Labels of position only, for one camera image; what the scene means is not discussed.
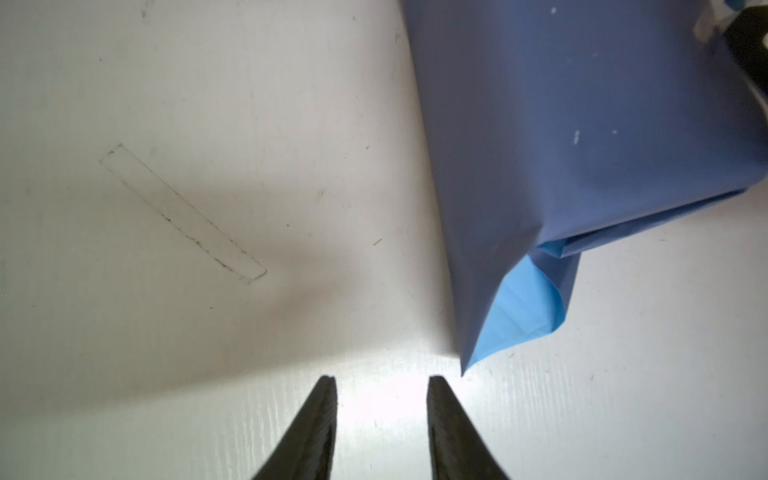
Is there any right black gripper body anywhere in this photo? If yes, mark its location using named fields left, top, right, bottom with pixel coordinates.
left=724, top=2, right=767, bottom=95

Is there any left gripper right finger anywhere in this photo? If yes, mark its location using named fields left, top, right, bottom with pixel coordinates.
left=427, top=376, right=508, bottom=480

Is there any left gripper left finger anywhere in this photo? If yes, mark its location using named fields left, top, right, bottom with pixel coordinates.
left=253, top=376, right=338, bottom=480

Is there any blue wrapping paper sheet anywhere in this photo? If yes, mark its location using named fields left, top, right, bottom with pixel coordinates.
left=402, top=1, right=767, bottom=369

